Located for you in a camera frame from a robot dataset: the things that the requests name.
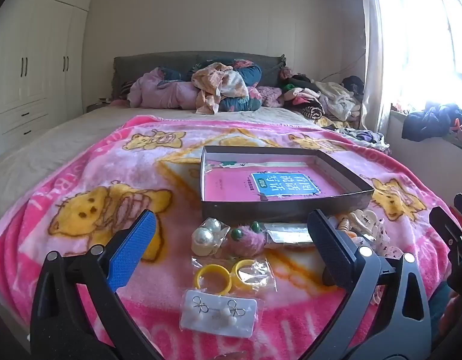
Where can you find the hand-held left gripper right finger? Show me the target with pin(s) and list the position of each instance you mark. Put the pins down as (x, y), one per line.
(328, 249)

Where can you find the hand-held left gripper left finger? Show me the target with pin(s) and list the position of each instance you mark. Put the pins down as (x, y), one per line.
(133, 249)

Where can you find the orange hair clip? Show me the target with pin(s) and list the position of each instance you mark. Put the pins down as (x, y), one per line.
(343, 227)

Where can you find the beige hair claw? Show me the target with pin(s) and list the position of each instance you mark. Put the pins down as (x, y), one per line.
(362, 219)

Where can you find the bagged pearl earrings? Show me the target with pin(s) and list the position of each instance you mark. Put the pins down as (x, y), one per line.
(201, 238)

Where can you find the dark cardboard box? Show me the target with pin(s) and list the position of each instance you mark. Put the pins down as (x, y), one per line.
(253, 210)

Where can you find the bow earrings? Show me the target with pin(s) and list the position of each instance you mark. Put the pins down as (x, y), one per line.
(216, 324)

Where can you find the silver foil packet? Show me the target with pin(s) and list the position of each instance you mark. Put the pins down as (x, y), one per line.
(287, 236)

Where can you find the dark clothes on windowsill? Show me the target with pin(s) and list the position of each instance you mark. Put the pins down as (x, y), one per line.
(429, 120)

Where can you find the pink bear printed blanket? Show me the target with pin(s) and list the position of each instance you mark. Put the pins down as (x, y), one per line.
(103, 157)

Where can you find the pink book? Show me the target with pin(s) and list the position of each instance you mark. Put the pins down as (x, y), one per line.
(231, 183)

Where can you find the purple cloth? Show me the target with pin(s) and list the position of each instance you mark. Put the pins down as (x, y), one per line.
(365, 137)

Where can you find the dark nightstand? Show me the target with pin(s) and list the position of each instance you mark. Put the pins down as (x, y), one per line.
(96, 107)

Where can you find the pile of mixed clothes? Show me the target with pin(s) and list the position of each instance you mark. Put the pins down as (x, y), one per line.
(328, 97)

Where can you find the pink quilted garment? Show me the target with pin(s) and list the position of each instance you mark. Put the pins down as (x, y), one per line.
(159, 93)

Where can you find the bright window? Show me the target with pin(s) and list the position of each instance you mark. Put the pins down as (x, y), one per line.
(433, 45)

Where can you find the pink knitted cloth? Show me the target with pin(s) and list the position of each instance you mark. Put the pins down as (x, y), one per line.
(268, 95)

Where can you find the cream curtain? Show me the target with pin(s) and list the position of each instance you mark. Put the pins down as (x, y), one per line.
(377, 45)

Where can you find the orange patterned cloth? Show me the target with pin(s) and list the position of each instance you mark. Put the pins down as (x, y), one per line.
(216, 82)

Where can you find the dark blue floral quilt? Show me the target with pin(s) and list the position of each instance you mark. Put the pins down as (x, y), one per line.
(249, 73)

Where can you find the cream wardrobe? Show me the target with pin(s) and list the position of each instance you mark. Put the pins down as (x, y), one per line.
(36, 45)

